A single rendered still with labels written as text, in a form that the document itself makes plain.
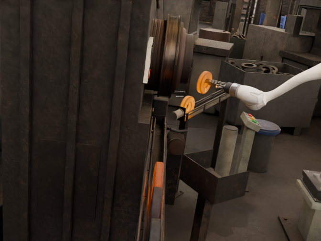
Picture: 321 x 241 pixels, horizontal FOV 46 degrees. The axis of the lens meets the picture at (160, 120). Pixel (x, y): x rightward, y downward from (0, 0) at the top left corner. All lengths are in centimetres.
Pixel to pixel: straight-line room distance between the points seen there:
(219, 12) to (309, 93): 142
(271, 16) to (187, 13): 640
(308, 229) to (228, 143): 84
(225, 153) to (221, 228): 64
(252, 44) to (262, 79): 235
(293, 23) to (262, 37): 67
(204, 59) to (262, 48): 180
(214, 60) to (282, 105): 101
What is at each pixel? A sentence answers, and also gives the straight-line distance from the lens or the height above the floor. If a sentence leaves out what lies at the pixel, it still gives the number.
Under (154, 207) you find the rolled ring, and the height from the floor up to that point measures 73.
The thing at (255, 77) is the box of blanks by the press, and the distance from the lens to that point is 432.
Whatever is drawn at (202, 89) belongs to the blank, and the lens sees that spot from 258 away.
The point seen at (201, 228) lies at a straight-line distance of 202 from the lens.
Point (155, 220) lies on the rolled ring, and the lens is 130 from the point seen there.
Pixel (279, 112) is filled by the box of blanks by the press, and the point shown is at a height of 29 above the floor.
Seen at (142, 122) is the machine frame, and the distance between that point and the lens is 178.
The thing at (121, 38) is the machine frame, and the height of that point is 125.
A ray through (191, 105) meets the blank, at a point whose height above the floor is 71.
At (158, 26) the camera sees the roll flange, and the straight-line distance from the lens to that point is 205.
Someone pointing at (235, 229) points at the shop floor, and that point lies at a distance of 272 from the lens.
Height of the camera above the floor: 147
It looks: 19 degrees down
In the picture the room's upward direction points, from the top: 8 degrees clockwise
